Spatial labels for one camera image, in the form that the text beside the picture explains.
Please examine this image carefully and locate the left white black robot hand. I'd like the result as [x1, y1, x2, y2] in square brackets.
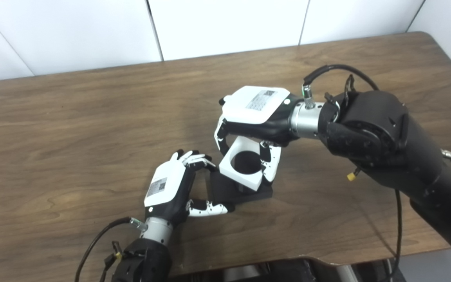
[144, 150, 235, 228]

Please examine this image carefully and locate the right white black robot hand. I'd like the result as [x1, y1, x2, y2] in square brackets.
[214, 85, 304, 184]

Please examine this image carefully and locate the black peg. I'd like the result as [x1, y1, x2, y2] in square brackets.
[207, 151, 274, 204]

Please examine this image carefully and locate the white square piece with hole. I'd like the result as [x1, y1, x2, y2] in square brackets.
[218, 136, 267, 192]

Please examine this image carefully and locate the dark robot lower body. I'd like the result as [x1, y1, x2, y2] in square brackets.
[194, 257, 400, 282]

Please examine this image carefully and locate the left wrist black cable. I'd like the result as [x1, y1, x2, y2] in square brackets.
[74, 217, 148, 282]

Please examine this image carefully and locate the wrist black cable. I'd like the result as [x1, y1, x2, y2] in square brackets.
[74, 217, 148, 282]
[302, 64, 451, 282]

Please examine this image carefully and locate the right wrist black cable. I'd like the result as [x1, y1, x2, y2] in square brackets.
[302, 64, 451, 282]

